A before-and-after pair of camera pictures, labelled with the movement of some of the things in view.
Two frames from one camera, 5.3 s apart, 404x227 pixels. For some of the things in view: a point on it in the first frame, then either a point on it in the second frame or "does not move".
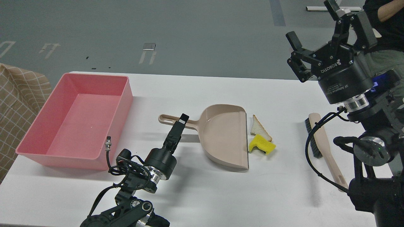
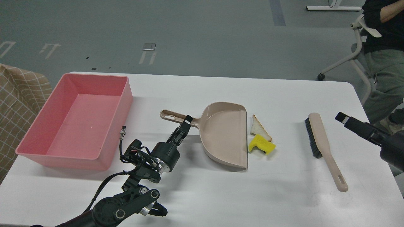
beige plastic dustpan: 222,130 does not move
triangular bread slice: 258,128 does not move
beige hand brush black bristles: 321,147 does not move
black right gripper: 341,79 → 365,130
